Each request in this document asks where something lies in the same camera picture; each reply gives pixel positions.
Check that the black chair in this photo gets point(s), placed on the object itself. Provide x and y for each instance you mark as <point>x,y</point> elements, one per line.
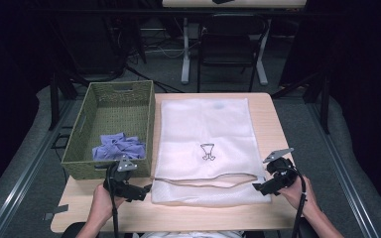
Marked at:
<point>228,49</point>

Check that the person's left hand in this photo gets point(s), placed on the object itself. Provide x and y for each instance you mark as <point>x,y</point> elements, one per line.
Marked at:
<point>104,205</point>

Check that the grey tape strip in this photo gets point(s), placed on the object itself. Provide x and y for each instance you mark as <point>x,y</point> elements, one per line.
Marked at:
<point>58,211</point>

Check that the person's right hand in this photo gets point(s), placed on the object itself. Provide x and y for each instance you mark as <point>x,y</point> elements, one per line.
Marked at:
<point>297,196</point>

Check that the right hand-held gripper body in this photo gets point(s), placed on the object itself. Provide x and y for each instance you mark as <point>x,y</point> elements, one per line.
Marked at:
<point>281,173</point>

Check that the black metal stand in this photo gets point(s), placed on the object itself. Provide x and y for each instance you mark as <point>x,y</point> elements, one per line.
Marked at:
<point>54,99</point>
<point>325,102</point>

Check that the person's white shirt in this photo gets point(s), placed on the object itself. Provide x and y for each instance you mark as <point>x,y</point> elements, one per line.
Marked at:
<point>188,235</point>

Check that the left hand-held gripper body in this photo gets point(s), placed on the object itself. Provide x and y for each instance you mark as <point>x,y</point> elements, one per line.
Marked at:
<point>119,180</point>

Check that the green woven basket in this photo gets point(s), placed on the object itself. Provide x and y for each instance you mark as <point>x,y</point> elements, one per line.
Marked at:
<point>119,122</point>

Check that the white mesh laundry bag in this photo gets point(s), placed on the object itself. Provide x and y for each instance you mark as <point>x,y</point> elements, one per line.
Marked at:
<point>205,132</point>

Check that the black object on desk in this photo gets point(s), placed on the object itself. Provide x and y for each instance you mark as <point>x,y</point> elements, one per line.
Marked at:
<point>223,1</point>

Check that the white desk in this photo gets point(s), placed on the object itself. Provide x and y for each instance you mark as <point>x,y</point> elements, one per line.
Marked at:
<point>186,49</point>

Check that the metal floor rail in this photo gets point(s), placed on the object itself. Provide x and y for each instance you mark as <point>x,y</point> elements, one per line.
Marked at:
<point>20,185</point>
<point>347,185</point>

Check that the black floor bracket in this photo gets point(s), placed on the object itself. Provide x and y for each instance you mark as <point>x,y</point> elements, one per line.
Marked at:
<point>59,140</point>

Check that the purple cloth garment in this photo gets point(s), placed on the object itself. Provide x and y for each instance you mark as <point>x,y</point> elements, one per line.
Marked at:
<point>119,147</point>

